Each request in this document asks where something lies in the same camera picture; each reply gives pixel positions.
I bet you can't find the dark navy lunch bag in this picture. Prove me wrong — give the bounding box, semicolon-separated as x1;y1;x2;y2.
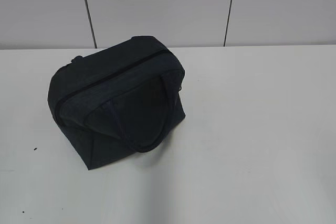
47;36;185;170

